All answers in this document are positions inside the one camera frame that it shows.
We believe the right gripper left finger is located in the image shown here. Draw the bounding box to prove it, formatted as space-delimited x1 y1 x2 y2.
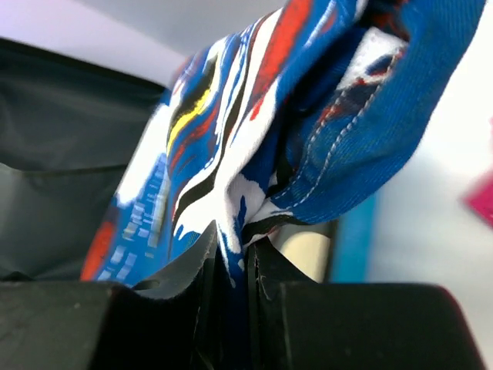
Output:
1 224 217 369

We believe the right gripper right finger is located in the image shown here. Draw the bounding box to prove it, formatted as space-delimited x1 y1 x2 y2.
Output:
247 239 485 370

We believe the blue white patterned cloth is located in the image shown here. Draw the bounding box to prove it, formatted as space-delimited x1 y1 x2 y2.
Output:
81 1 485 287

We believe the pink cloth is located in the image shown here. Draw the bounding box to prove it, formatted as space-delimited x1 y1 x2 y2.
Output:
460 119 493 230

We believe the blue hard-shell suitcase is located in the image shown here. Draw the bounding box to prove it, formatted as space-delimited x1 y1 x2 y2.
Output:
0 36 382 286

